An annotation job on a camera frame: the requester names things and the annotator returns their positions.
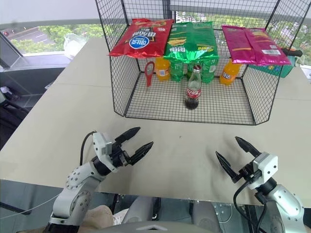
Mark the red chips bag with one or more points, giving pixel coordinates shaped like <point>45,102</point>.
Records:
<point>141,38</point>

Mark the orange soda bottle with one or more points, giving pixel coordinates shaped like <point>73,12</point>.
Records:
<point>162,71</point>
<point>228,74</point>

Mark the white plastic bag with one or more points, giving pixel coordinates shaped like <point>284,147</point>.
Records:
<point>73,44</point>

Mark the grey rounded robot torso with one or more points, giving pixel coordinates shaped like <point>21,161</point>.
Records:
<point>150,227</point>

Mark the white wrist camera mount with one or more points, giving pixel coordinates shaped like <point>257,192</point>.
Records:
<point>102,145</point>
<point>267,165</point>

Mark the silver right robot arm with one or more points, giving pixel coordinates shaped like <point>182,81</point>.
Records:
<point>286,201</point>

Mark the beige rounded shape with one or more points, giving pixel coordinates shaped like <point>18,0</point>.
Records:
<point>97,218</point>

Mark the green chips bag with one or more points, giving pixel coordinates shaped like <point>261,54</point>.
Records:
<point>192,41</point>

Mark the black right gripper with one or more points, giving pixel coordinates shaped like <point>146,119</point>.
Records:
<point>249,173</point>

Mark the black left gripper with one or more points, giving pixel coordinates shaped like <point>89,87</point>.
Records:
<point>120,156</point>

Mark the pink chips bag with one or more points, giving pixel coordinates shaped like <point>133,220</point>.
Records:
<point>255,46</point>

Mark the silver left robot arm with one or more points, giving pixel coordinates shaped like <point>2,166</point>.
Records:
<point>77,184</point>

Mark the green box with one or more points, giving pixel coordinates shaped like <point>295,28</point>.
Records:
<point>274,70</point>

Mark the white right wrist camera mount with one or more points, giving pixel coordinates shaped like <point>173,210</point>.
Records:
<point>267,165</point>

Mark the glass cola bottle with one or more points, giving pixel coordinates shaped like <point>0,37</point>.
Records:
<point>193,93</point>

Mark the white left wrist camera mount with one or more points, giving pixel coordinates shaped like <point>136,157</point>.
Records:
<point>102,145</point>

